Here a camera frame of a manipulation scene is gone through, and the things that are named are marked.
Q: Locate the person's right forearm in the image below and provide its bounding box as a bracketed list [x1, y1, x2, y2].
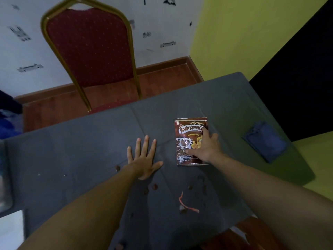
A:
[211, 153, 333, 250]

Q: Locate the person's left forearm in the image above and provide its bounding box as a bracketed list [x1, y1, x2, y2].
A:
[18, 165, 141, 250]

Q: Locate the white bin lid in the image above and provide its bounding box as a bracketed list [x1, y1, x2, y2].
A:
[0, 210, 25, 250]

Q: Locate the water dispenser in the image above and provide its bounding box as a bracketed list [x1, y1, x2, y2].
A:
[0, 90, 23, 115]

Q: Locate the clear plastic storage bin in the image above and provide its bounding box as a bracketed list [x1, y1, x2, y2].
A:
[0, 139, 14, 214]

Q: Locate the person's right hand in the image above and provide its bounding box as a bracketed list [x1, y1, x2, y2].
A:
[184, 126, 224, 164]

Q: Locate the white table leg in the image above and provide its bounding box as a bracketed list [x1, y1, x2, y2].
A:
[231, 226, 250, 240]

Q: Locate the Koko Krunch cereal pouch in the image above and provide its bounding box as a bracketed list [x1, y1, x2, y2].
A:
[174, 117, 211, 166]

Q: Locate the red chair gold frame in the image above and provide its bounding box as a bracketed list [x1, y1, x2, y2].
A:
[40, 0, 143, 114]

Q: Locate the person's left hand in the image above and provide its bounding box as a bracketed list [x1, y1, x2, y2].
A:
[127, 135, 164, 181]

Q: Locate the blue cloth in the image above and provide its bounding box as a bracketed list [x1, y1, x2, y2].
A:
[242, 121, 288, 164]

